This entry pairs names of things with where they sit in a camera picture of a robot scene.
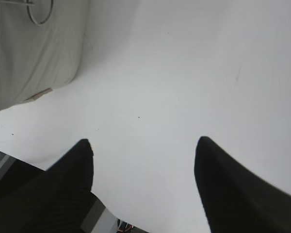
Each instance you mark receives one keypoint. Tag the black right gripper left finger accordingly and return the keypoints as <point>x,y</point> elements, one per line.
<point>53,201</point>

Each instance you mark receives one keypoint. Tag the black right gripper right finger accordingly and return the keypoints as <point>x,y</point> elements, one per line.
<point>234,199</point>

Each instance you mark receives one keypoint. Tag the cream bag with mesh lid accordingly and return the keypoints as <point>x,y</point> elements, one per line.
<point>41,47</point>

